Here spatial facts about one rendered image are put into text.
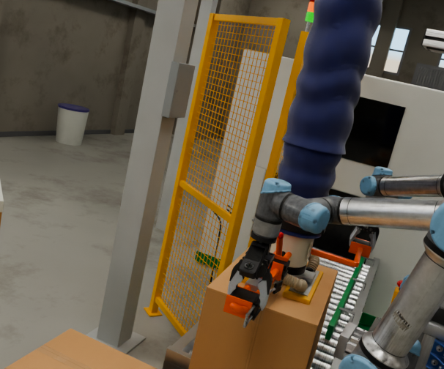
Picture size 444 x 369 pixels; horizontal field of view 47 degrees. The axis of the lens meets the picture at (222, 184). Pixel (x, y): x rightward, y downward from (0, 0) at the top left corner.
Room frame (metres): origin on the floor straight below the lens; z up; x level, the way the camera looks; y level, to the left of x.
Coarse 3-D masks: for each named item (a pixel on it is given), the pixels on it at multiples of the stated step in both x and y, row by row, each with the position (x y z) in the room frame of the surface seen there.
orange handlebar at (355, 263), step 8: (312, 248) 1.91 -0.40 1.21; (360, 248) 2.05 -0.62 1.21; (288, 256) 1.76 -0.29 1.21; (320, 256) 1.89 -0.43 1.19; (328, 256) 1.88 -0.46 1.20; (336, 256) 1.87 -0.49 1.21; (360, 256) 1.95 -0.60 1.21; (352, 264) 1.85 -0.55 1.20; (272, 272) 1.55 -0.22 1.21; (248, 288) 1.40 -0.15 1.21; (232, 304) 1.27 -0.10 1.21; (240, 312) 1.26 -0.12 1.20
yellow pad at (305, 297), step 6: (312, 270) 1.92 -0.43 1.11; (318, 270) 2.01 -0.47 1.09; (318, 276) 1.94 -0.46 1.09; (312, 282) 1.85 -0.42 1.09; (318, 282) 1.88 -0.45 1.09; (288, 288) 1.75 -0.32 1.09; (306, 288) 1.77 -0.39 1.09; (312, 288) 1.80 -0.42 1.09; (288, 294) 1.71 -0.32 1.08; (294, 294) 1.71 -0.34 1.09; (300, 294) 1.72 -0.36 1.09; (306, 294) 1.72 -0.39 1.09; (312, 294) 1.75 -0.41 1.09; (300, 300) 1.69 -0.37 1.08; (306, 300) 1.69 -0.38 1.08
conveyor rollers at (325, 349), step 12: (324, 264) 3.67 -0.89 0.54; (336, 264) 3.73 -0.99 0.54; (348, 276) 3.52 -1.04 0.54; (360, 276) 3.58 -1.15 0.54; (336, 288) 3.21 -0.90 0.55; (360, 288) 3.32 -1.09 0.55; (336, 300) 3.02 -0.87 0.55; (348, 300) 3.07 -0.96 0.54; (324, 324) 2.67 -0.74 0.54; (324, 336) 2.51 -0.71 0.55; (336, 336) 2.56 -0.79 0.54; (324, 348) 2.40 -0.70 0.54; (324, 360) 2.30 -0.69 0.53
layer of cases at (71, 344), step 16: (64, 336) 1.98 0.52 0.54; (80, 336) 2.01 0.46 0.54; (32, 352) 1.82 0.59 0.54; (48, 352) 1.84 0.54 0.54; (64, 352) 1.87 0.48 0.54; (80, 352) 1.89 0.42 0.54; (96, 352) 1.92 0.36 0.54; (112, 352) 1.94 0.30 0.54; (16, 368) 1.70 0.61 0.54; (32, 368) 1.72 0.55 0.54; (48, 368) 1.74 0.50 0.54; (64, 368) 1.77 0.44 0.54; (80, 368) 1.79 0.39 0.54; (96, 368) 1.81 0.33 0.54; (112, 368) 1.83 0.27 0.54; (128, 368) 1.86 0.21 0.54; (144, 368) 1.88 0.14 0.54
